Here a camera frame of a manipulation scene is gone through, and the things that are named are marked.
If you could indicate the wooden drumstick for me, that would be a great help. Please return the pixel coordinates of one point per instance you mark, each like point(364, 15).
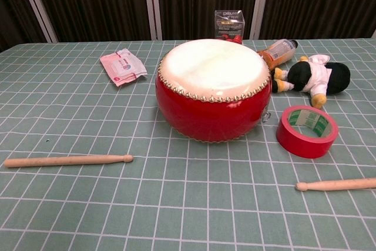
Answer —
point(58, 160)
point(337, 184)

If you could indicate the red drum with white skin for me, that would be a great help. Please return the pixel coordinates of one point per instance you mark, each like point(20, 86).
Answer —
point(211, 115)

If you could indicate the green grid cutting mat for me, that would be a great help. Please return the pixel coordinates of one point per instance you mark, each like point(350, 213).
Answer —
point(88, 204)

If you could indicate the pink wet wipes pack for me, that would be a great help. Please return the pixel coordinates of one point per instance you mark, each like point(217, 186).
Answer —
point(123, 67)

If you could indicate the clear box with red parts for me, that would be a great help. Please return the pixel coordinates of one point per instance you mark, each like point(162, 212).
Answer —
point(229, 24)

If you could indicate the orange drink bottle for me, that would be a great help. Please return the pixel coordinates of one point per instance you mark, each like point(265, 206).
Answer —
point(279, 51)

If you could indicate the red tape roll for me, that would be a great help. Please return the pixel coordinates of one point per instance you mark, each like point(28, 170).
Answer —
point(302, 145)

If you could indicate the black and white plush toy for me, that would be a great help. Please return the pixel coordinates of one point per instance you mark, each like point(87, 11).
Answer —
point(305, 77)

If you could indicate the white partition post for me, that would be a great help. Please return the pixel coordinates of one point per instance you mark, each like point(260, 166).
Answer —
point(37, 5)
point(260, 4)
point(152, 4)

